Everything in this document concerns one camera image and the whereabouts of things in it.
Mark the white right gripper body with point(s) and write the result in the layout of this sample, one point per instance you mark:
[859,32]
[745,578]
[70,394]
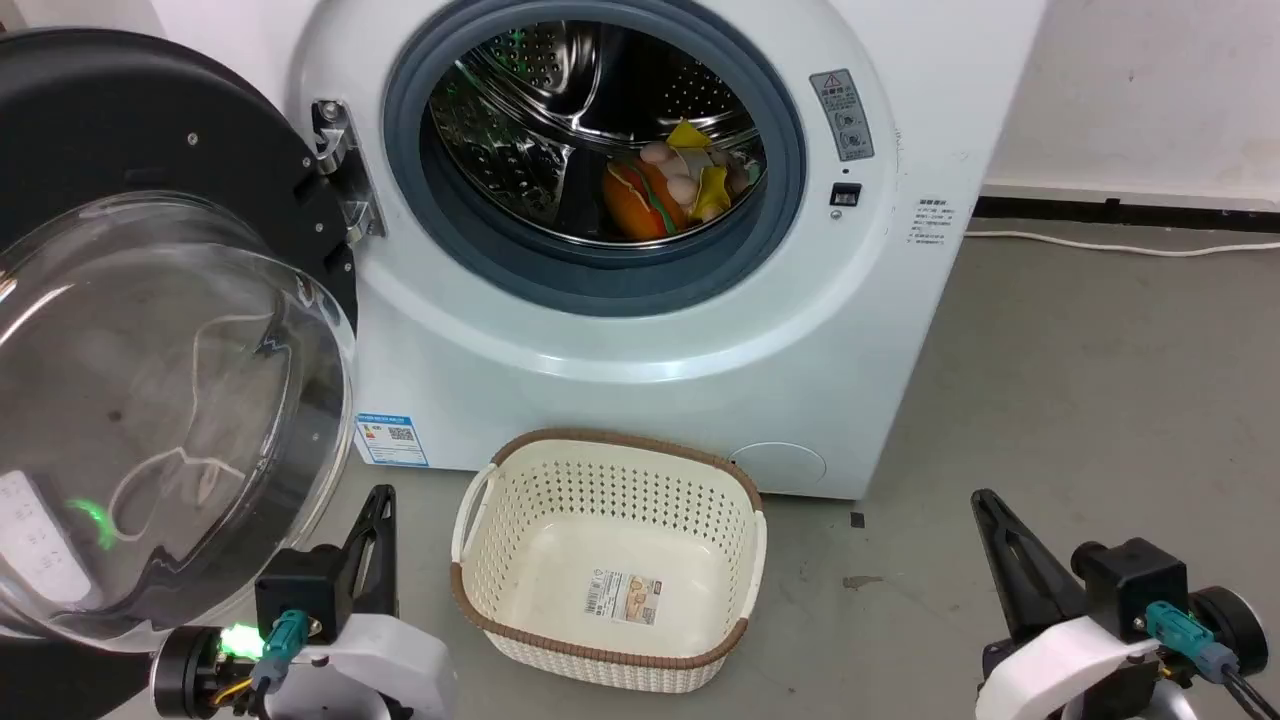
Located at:
[1060,670]

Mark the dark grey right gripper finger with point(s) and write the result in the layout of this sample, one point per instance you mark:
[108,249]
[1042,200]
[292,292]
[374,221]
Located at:
[1000,570]
[1050,575]

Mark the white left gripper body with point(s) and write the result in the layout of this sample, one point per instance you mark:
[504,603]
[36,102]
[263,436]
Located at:
[380,665]

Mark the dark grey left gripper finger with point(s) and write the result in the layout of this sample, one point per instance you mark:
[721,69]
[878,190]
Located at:
[355,560]
[385,570]

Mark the black washer door glass bowl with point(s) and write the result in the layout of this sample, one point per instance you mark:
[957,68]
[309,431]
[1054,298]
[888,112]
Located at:
[150,380]

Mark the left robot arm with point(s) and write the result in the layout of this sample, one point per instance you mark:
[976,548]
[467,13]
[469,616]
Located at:
[190,670]

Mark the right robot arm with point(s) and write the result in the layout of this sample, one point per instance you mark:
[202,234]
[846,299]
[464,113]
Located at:
[1235,625]

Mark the white front-load washing machine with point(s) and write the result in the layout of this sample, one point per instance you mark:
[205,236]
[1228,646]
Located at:
[620,360]

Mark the metal door hinge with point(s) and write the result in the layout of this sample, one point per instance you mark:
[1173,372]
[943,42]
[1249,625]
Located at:
[340,170]

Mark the black door latch slot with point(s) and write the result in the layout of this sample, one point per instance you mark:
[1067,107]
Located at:
[846,194]

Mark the blue energy label sticker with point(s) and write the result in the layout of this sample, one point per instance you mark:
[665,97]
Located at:
[392,440]

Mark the cream plastic laundry basket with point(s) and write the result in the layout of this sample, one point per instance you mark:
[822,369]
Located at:
[610,560]

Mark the basket product label sticker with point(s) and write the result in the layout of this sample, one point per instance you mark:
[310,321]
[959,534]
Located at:
[623,597]

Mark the round drain filter cover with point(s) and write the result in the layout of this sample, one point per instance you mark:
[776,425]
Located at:
[778,468]

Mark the small text sticker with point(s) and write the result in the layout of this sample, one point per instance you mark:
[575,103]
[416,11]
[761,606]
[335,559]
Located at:
[932,222]

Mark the orange hamburger plush toy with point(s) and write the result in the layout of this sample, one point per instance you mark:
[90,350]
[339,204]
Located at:
[640,200]

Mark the grey warning sticker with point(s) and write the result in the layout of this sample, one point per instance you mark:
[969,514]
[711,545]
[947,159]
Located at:
[842,115]

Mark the stainless steel washer drum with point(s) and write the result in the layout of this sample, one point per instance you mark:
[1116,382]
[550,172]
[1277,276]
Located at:
[530,110]

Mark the doll with yellow clothes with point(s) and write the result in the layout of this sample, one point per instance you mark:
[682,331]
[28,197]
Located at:
[700,165]

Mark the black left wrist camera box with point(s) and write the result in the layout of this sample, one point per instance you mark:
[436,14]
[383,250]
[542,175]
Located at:
[300,590]

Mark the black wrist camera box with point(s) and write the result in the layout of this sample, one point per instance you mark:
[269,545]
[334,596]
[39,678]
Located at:
[1135,585]
[300,590]

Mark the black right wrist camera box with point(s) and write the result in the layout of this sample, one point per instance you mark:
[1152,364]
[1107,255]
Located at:
[1135,585]

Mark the black wall baseboard strip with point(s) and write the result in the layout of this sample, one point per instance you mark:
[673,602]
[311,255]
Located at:
[1120,212]

